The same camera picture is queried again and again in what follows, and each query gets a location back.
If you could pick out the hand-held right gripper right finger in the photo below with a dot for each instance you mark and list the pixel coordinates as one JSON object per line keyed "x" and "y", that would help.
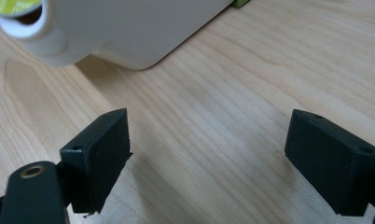
{"x": 328, "y": 161}

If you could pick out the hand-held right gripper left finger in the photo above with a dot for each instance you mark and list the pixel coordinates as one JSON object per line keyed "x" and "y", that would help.
{"x": 97, "y": 161}

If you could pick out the white cup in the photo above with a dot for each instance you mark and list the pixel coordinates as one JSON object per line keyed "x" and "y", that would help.
{"x": 42, "y": 43}

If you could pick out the white drawer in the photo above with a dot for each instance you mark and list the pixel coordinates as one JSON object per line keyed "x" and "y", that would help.
{"x": 129, "y": 28}

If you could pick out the green drawer case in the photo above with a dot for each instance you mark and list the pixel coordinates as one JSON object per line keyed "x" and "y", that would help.
{"x": 240, "y": 3}

